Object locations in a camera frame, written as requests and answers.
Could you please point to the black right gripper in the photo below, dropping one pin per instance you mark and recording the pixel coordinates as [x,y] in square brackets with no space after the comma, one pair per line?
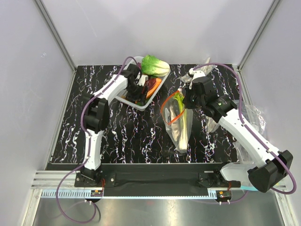
[186,103]

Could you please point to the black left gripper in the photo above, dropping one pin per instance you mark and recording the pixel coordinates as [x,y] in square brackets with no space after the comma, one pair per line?
[139,96]

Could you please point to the clear zip bag orange zipper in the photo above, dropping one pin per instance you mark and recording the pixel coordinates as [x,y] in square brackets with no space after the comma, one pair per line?
[163,114]

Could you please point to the green white toy leek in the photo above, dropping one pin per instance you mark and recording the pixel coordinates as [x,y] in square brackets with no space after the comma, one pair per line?
[179,97]

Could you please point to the grey toy fish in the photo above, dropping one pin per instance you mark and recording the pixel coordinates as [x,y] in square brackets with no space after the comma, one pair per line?
[176,125]

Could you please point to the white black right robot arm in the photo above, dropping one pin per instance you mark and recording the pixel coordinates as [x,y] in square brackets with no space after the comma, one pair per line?
[269,165]

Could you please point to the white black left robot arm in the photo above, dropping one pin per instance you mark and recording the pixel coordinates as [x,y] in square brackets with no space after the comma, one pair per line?
[96,117]

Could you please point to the white perforated plastic basket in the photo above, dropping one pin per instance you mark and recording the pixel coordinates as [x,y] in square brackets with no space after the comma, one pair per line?
[138,73]

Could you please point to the red orange toy mango slice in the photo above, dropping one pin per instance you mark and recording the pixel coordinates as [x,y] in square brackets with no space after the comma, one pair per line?
[152,84]

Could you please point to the green white napa cabbage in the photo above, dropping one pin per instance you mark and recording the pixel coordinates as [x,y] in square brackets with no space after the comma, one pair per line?
[153,66]

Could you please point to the crumpled clear plastic bags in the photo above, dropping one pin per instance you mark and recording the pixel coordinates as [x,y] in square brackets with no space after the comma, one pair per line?
[255,117]

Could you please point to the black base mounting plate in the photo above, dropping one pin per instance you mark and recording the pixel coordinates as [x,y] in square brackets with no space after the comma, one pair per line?
[155,179]

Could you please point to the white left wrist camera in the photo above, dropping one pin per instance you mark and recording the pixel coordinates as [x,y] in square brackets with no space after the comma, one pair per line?
[142,80]

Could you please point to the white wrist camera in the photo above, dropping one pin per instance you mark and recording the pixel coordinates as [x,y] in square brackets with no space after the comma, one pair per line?
[195,75]
[142,80]

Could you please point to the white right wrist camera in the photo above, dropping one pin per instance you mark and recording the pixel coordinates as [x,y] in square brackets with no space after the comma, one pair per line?
[195,75]

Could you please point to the perforated cable duct rail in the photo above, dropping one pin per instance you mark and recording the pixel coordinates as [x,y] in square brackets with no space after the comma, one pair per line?
[72,193]

